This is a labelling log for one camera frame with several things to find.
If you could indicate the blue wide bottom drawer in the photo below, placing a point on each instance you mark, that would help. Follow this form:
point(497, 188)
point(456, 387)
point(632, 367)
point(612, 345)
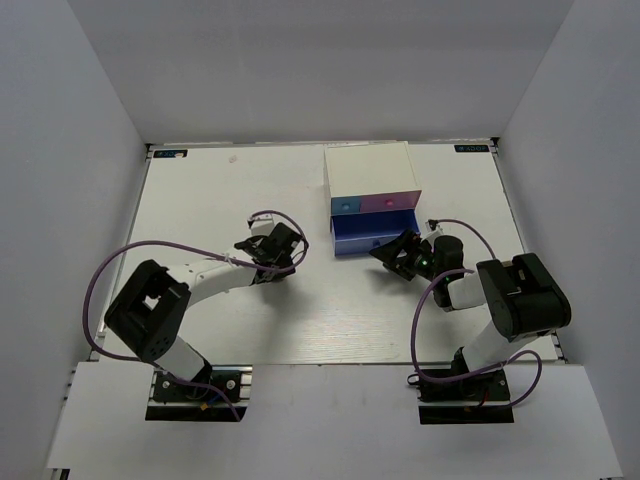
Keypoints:
point(357, 234)

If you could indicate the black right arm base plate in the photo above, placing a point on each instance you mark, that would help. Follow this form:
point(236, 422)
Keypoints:
point(480, 400)

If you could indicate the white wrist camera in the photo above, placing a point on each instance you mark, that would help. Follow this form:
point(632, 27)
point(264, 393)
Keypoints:
point(261, 225)
point(433, 231)

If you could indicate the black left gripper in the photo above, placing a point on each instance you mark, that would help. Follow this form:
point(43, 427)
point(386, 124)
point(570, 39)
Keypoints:
point(284, 272)

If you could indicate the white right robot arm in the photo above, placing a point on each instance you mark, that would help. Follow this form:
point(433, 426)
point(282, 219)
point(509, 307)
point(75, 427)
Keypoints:
point(523, 299)

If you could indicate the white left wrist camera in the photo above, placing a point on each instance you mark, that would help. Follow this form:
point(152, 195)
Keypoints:
point(261, 225)

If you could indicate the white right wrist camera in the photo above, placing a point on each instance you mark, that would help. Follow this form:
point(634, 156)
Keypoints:
point(433, 231)

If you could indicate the light blue small drawer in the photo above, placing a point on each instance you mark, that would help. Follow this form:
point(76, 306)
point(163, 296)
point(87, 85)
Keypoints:
point(345, 205)

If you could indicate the white mini drawer cabinet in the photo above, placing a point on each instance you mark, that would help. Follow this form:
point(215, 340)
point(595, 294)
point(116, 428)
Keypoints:
point(367, 169)

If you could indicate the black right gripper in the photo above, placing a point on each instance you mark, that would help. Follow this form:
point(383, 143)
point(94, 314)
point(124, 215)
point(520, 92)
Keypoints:
point(389, 252)

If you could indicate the pink small drawer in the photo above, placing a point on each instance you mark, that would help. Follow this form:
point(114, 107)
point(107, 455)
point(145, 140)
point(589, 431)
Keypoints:
point(389, 201)

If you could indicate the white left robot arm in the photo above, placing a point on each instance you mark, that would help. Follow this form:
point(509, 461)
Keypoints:
point(149, 309)

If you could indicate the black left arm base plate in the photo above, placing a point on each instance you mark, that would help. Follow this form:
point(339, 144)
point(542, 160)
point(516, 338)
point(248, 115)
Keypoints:
point(171, 402)

